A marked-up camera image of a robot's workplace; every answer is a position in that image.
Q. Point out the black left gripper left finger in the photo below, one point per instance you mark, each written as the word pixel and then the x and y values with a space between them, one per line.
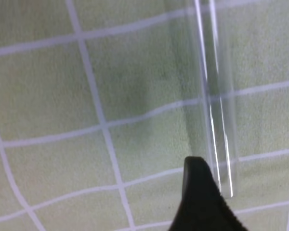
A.
pixel 202 207

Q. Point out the clear glass test tube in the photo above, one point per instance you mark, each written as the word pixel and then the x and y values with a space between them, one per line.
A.
pixel 211 42

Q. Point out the green checked tablecloth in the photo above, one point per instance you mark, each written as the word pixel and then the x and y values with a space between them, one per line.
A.
pixel 100 104

